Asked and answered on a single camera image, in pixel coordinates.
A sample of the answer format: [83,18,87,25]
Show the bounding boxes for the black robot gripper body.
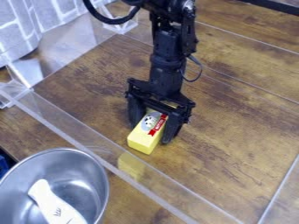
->
[126,54,195,117]

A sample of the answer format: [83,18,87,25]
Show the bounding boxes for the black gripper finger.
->
[127,97,146,128]
[162,114,190,144]

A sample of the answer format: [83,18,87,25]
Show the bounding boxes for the yellow butter block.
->
[127,108,169,155]

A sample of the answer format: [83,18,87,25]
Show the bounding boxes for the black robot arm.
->
[123,0,199,144]

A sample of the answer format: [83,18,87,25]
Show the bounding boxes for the clear acrylic barrier panel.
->
[0,5,299,224]

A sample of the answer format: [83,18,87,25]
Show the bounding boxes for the silver metal bowl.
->
[0,148,110,224]

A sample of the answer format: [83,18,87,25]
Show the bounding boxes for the blue object at edge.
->
[0,155,10,178]

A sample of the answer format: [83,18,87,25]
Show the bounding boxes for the grey brick pattern curtain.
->
[0,0,88,67]

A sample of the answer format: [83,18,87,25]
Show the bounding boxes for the thick black cable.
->
[82,0,142,25]

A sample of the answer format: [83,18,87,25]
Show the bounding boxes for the white plastic spatula handle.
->
[28,179,88,224]

